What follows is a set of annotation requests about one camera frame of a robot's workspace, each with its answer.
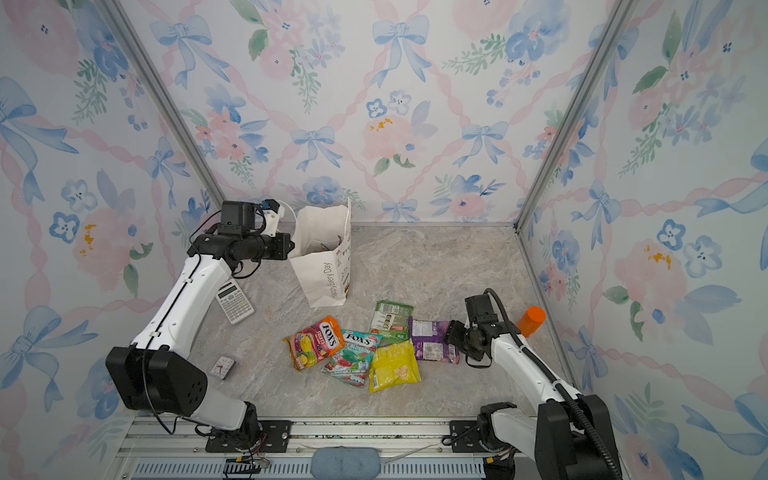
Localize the purple snack bag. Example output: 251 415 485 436
409 317 461 365

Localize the white paper gift bag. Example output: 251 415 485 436
289 205 351 308

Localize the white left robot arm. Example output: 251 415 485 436
105 233 295 451

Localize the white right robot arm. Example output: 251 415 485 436
442 289 623 479

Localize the green back-side snack bag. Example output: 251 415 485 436
370 300 414 346

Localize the yellow snack bag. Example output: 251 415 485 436
369 340 421 393

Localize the orange Fox's candy bag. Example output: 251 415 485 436
283 316 345 372

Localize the teal red Fox's candy bag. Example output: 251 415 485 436
323 329 383 387

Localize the orange bottle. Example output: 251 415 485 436
517 306 547 338

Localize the white calculator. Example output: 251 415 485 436
216 279 255 325

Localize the small card box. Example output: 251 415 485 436
210 355 236 380

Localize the grey blue cushion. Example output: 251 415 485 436
310 446 381 480

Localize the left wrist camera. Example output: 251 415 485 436
261 199 284 237

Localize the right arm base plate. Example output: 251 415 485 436
441 420 515 455

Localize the black corrugated cable hose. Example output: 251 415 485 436
482 287 622 480

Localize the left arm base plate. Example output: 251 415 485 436
205 420 293 454

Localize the aluminium rail frame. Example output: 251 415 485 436
104 413 628 480

